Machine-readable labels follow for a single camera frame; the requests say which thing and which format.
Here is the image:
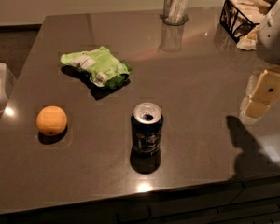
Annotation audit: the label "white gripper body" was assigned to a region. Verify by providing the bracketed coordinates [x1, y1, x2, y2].
[257, 0, 280, 64]

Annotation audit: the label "green rice chip bag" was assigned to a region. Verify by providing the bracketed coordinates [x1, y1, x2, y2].
[60, 47, 131, 90]

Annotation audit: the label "black wire basket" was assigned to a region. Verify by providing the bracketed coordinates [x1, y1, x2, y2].
[220, 0, 271, 43]

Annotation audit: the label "clear glass with straws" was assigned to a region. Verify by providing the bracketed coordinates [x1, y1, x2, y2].
[162, 0, 189, 26]

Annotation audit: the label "orange fruit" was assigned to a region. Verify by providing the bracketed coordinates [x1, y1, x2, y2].
[36, 105, 67, 136]

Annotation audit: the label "blue pepsi can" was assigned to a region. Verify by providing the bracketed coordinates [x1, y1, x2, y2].
[131, 103, 163, 156]

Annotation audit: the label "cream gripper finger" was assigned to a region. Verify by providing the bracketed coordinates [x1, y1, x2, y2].
[243, 66, 280, 119]
[245, 71, 260, 97]

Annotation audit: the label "white napkin packets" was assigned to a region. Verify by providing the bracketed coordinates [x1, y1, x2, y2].
[236, 25, 259, 50]

